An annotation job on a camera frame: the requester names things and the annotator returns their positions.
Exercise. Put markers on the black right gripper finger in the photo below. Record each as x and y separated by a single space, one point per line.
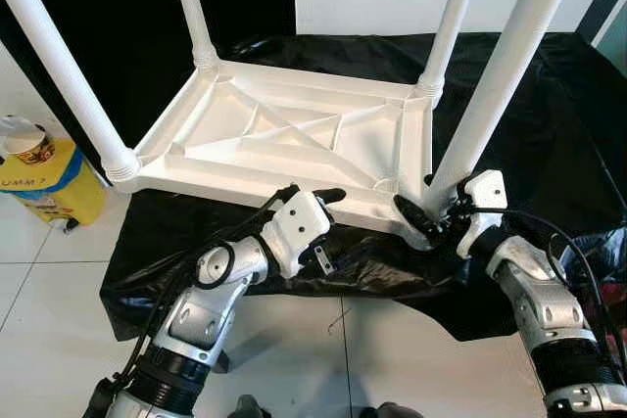
411 214

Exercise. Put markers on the grey robot right leg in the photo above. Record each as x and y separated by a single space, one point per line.
394 410

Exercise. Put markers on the yellow cardboard box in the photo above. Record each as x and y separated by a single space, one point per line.
59 193

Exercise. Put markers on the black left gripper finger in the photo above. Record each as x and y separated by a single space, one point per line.
328 195

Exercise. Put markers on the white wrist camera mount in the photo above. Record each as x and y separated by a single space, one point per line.
294 227
485 193

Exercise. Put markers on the white plastic table leg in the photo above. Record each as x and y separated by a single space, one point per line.
59 66
509 56
453 17
191 7

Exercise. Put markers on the white plastic children table top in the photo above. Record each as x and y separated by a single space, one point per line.
294 115

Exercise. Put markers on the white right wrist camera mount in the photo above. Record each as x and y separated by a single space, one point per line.
485 193

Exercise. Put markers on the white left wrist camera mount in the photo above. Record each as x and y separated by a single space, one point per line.
294 227

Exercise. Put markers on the black shiny table cloth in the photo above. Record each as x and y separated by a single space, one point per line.
549 124

